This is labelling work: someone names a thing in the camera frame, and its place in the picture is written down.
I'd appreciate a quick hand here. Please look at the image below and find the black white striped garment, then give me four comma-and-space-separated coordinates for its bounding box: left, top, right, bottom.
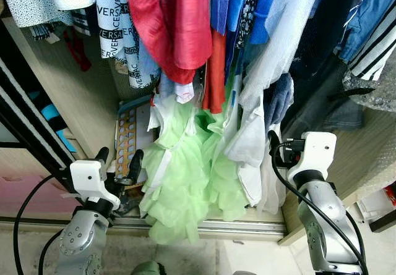
348, 3, 396, 82

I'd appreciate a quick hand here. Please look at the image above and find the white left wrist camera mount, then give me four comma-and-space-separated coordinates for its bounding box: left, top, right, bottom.
69, 159, 123, 211

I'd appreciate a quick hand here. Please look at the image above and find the small red garment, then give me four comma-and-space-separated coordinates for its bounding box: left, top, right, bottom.
64, 28, 92, 73

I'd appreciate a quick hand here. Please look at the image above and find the dark navy hanging garment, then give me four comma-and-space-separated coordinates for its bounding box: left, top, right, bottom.
282, 0, 372, 143

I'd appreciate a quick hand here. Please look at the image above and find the grey glittery garment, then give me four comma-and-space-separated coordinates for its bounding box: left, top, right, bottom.
342, 57, 396, 113

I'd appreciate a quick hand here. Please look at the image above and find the blue black striped cloth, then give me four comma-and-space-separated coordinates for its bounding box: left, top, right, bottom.
26, 90, 80, 153

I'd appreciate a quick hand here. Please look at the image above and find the blue hanging shirt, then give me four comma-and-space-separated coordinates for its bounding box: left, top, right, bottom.
210, 0, 239, 36

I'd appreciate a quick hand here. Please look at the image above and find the white dotted hanging garment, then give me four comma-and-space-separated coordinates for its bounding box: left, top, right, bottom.
0, 0, 74, 30

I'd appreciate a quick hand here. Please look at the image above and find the long black left arm cable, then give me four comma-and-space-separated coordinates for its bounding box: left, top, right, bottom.
12, 173, 74, 275

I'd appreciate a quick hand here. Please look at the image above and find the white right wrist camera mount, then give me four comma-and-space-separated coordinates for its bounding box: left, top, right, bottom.
286, 132, 337, 186

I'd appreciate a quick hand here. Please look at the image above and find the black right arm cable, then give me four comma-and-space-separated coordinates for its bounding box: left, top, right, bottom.
267, 133, 370, 275

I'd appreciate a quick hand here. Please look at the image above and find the white black lettered garment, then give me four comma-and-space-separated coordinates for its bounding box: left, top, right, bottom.
71, 0, 163, 89

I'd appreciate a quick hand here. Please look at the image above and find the light wooden wardrobe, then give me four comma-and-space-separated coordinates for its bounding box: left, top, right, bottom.
0, 0, 396, 246

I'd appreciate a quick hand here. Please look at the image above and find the orange red hanging garment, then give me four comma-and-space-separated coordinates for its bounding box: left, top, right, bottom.
202, 29, 227, 115

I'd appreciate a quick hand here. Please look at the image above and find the orange dotted board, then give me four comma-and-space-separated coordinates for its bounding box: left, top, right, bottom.
116, 97, 157, 180

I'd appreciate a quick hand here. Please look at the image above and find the blue denim hanging jacket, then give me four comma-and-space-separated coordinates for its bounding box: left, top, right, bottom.
337, 0, 396, 64

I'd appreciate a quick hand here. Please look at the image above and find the white sheer hanging garment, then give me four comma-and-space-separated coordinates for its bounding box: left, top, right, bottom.
223, 0, 327, 217

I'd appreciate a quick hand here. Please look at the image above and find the red satin hanging garment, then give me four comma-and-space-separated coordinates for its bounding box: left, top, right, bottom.
124, 0, 214, 85

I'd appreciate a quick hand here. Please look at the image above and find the white box with red print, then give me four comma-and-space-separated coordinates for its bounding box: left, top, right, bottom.
356, 185, 396, 223

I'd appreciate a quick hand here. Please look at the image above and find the small faded denim garment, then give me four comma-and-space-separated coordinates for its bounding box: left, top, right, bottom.
263, 73, 296, 130

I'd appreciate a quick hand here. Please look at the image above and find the light green ruffled dress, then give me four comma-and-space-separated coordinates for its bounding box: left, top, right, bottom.
139, 83, 249, 246

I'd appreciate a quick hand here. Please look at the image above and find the bright blue hanging garment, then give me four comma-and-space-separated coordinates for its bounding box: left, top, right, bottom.
247, 0, 283, 46

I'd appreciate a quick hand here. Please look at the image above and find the short black left arm cable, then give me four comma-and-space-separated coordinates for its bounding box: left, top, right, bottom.
37, 229, 67, 275

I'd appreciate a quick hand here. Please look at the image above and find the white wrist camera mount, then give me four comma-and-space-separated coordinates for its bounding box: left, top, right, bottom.
286, 132, 337, 186
69, 159, 123, 211

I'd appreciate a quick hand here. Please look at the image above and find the grey robot left leg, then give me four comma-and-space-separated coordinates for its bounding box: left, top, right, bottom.
131, 261, 166, 275

